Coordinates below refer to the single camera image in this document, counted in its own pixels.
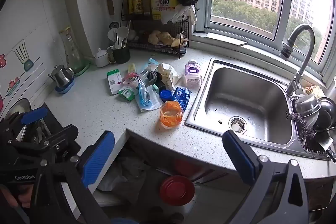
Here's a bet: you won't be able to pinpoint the person's left hand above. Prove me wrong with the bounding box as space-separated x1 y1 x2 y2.
0 183 35 209

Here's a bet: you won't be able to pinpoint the blue item in clear wrapper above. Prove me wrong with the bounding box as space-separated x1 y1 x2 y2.
136 77 154 109

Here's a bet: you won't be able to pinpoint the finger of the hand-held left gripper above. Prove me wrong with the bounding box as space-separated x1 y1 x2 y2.
10 126 80 151
5 107 48 127

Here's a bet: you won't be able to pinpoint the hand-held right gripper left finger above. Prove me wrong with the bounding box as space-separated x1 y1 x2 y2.
30 130 116 224

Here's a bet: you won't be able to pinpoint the grey plastic bag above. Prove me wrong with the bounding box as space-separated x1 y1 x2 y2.
97 156 150 203

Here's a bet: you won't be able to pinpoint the steel cleaver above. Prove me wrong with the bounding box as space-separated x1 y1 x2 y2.
318 135 336 163

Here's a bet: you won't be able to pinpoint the steel wok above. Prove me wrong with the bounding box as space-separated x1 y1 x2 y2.
5 98 32 119

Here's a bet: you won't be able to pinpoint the dark wire scrubber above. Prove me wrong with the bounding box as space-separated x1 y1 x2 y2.
290 112 317 140

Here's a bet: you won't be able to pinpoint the white crumpled plastic bag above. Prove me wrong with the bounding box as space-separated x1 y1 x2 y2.
155 63 184 90

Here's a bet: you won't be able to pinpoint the white plastic spoons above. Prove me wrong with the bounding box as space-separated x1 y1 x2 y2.
108 26 130 49

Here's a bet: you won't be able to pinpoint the black wire rack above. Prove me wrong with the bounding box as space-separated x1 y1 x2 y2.
120 0 190 59

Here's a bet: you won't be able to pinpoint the blue round jar lid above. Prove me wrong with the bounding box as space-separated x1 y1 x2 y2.
159 89 174 103

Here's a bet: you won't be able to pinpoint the steel teapot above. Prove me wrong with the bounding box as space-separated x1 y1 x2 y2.
48 65 75 88

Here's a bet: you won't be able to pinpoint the orange plastic cup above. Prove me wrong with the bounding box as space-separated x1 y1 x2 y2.
160 101 183 130

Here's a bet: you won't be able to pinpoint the yellow cloth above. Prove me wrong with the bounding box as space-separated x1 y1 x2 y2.
304 85 326 98

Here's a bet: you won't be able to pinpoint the sink drain strainer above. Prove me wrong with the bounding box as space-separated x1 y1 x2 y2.
228 116 248 134

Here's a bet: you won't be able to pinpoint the pink plastic wrapper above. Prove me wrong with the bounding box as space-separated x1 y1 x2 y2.
121 72 139 88

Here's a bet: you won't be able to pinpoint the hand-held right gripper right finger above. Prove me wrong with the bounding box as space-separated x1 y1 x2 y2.
223 130 309 224

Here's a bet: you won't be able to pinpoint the green and white card pack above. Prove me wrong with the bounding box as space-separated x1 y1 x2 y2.
118 86 139 102

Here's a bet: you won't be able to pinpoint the stainless steel sink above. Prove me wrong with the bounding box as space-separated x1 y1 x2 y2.
184 57 331 161

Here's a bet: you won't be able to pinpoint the steel bowl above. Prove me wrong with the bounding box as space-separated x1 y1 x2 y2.
294 94 322 119

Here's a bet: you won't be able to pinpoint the white and green medicine box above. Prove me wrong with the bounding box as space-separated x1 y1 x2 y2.
106 69 124 95

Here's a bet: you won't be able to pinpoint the white paper towel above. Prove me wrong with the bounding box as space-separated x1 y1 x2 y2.
136 95 164 113

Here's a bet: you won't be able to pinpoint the white lidded ceramic pot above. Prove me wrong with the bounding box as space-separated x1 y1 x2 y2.
94 48 111 68

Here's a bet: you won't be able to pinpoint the white plastic bags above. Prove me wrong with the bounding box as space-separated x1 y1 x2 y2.
161 4 197 25

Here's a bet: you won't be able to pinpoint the red plastic lid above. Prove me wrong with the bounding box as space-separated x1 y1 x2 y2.
160 175 195 206

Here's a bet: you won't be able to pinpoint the dark steel pot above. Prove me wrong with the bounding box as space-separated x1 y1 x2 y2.
314 97 336 131

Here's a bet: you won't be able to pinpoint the grey knitted cloth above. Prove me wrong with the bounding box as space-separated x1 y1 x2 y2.
146 70 161 85

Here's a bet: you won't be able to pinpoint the grey gooseneck faucet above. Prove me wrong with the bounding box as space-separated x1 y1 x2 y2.
279 23 315 96

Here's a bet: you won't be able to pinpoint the blue foil packet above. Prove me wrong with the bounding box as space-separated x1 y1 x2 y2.
172 86 192 112

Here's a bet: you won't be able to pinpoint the purple label juice bottle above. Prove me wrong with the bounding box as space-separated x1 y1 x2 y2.
183 59 203 89

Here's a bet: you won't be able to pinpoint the ginger roots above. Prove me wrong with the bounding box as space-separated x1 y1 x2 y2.
148 30 188 47

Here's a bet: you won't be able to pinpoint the blue coaster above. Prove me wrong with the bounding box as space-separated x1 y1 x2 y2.
55 77 76 94

